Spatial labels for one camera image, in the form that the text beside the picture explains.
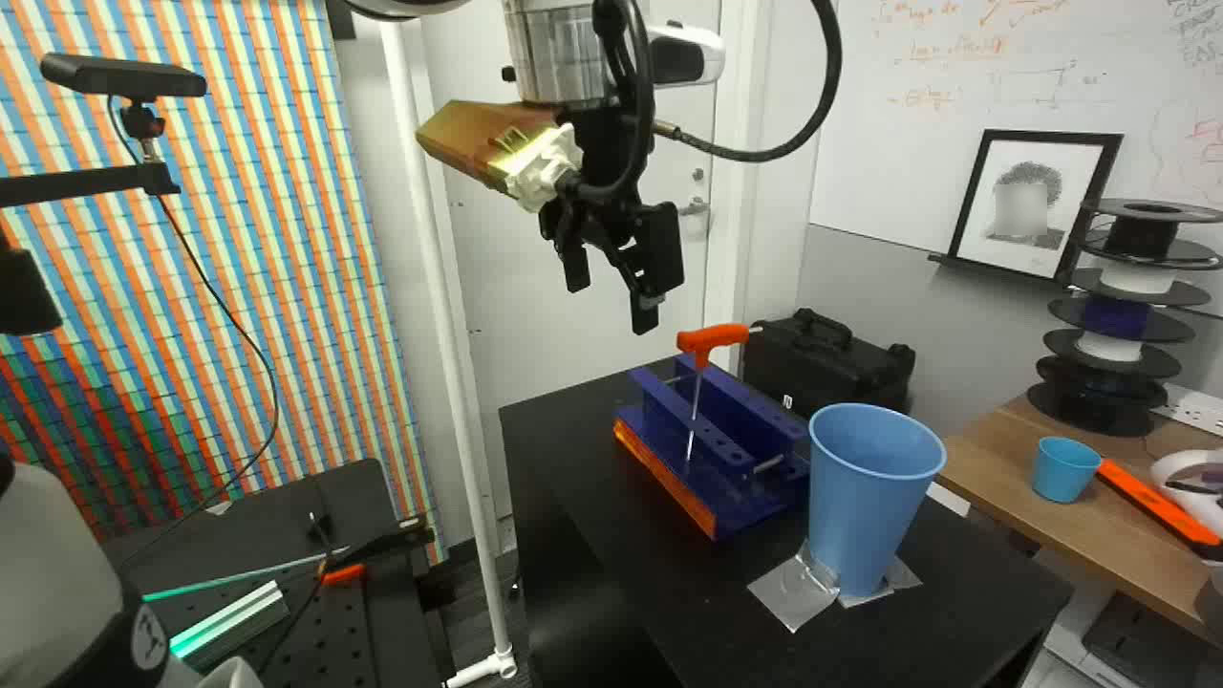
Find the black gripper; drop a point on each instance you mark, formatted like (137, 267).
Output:
(614, 165)

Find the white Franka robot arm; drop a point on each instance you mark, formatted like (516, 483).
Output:
(556, 43)

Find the large blue plastic cup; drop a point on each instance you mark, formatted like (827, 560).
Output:
(871, 499)

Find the small blue cup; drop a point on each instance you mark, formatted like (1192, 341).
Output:
(1062, 470)

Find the white bowl shaped object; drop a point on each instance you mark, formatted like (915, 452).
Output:
(1192, 483)

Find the white pole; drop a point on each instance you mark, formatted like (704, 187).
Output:
(442, 329)

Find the blue and orange tool holder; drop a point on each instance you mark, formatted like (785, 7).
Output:
(730, 441)

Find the whiteboard with writing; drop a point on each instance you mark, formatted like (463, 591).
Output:
(969, 78)

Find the black framed portrait picture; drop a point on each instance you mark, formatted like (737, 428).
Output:
(1031, 205)

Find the black perforated breadboard table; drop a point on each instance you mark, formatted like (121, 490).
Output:
(357, 625)

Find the stack of filament spools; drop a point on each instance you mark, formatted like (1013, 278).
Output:
(1115, 367)

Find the shiny metal bar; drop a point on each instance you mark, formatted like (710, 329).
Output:
(232, 611)

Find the wooden table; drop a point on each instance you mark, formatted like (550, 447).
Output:
(1083, 530)

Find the orange flat tool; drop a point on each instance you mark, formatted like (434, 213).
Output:
(1151, 503)

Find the gold and white wrist camera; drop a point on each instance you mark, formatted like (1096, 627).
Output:
(492, 144)

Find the black stereo camera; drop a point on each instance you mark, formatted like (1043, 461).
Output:
(121, 78)

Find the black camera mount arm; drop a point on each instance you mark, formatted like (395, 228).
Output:
(90, 186)

